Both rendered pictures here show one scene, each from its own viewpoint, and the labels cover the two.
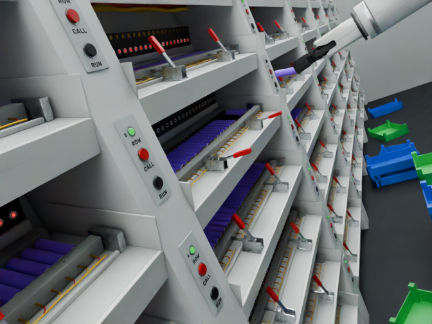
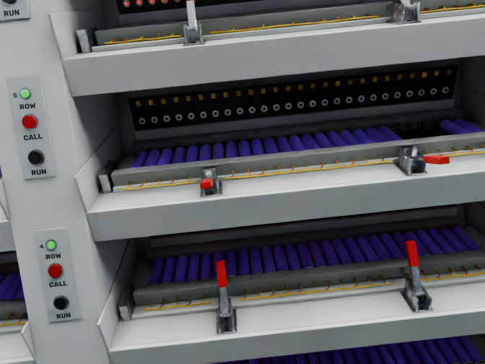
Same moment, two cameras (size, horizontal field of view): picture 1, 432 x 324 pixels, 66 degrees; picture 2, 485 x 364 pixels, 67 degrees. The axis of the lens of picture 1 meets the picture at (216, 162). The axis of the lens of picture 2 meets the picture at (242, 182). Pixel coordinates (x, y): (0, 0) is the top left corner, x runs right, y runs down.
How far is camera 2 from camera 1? 0.61 m
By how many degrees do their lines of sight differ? 58
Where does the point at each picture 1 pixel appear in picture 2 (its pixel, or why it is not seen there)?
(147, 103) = (80, 67)
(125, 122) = (22, 81)
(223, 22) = not seen: outside the picture
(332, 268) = not seen: outside the picture
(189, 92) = (192, 66)
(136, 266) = not seen: outside the picture
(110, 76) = (29, 28)
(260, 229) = (276, 313)
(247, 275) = (167, 335)
